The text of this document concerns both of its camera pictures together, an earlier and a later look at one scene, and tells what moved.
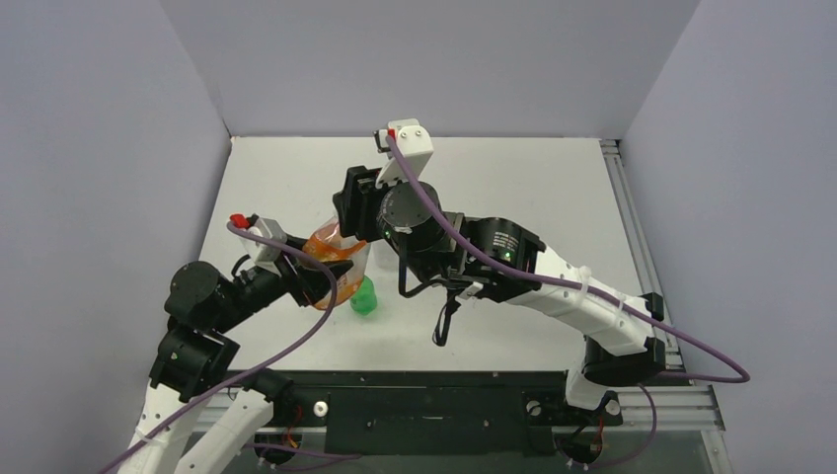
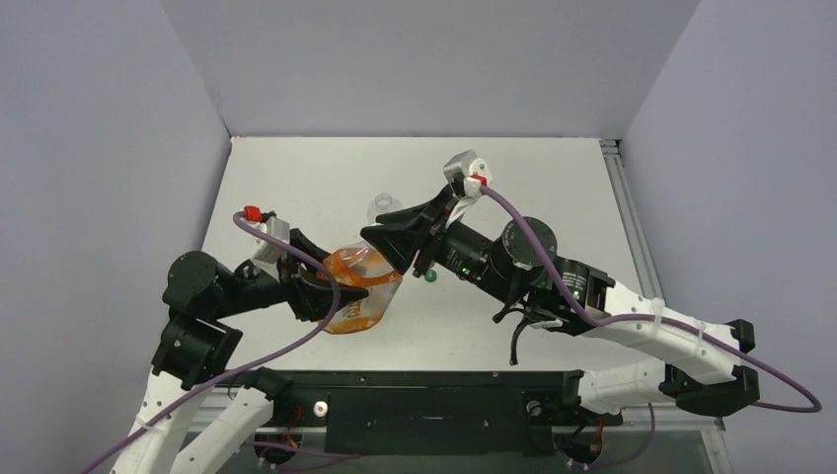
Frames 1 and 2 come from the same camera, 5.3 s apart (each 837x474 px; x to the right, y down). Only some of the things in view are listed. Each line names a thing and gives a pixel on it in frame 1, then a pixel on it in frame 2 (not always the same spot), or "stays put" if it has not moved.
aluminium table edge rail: x=617 y=167 stays put
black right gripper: x=356 y=203 -> x=432 y=234
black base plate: x=431 y=412 stays put
